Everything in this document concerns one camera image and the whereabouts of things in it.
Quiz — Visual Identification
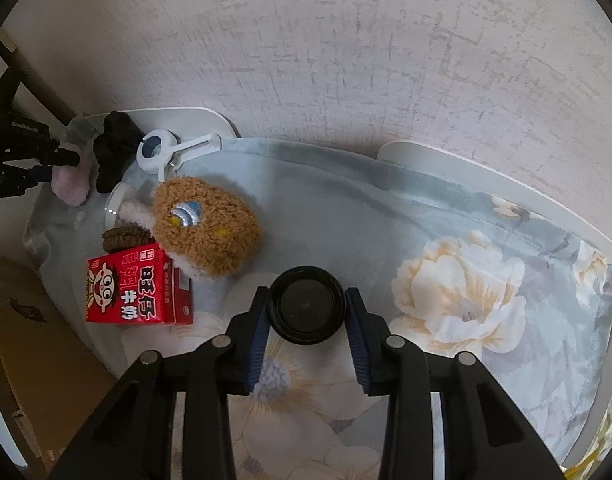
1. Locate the brown plush pouch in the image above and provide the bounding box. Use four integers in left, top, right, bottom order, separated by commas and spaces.
120, 174, 265, 279

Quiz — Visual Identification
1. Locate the blue floral cloth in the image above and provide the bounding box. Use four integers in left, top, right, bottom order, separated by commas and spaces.
23, 115, 612, 480

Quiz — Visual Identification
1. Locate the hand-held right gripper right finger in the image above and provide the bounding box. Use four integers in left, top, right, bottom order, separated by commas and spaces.
343, 287, 566, 480

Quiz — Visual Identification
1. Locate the white plastic clip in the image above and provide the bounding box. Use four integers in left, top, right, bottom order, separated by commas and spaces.
136, 129, 223, 184

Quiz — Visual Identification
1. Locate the pink plush headband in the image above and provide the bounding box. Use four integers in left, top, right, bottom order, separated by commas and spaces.
51, 144, 93, 208

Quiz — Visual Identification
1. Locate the black round jar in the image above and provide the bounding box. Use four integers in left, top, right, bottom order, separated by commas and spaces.
267, 266, 347, 345

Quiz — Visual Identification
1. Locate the brown hair tie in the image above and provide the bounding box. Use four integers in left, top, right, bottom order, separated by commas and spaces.
101, 225, 153, 254

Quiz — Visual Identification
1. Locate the brown cardboard box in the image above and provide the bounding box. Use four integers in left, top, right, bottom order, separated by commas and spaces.
0, 250, 118, 468

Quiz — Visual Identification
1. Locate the red milk carton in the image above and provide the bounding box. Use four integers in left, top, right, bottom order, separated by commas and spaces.
85, 242, 195, 326

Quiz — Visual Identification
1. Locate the black scrunchie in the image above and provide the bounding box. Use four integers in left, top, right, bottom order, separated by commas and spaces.
93, 110, 148, 194

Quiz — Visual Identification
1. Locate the white rimmed table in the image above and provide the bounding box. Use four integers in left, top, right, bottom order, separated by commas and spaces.
83, 107, 612, 468

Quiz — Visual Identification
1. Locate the green yellow floral quilt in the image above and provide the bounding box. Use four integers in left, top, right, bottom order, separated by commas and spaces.
560, 410, 612, 480

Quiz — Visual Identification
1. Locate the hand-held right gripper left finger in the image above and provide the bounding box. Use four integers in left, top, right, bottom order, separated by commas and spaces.
48, 287, 271, 480

